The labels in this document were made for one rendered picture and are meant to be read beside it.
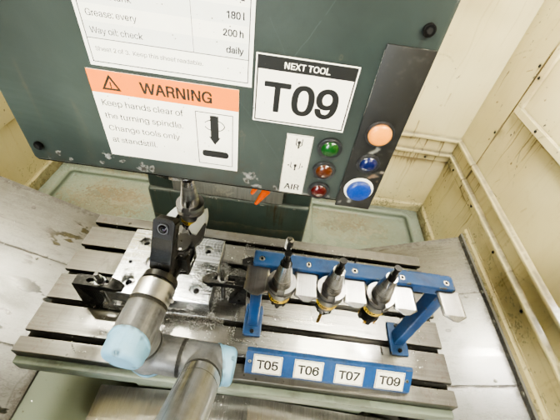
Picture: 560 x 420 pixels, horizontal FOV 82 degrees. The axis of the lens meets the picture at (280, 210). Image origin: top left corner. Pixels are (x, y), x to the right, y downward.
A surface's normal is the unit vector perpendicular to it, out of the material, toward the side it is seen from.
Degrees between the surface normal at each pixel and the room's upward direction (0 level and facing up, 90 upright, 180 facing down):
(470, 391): 24
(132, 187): 0
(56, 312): 0
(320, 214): 0
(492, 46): 90
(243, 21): 90
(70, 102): 90
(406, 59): 90
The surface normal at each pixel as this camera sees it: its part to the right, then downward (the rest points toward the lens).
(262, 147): -0.08, 0.71
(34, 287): 0.51, -0.58
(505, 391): -0.30, -0.69
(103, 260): 0.11, -0.69
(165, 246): -0.12, 0.29
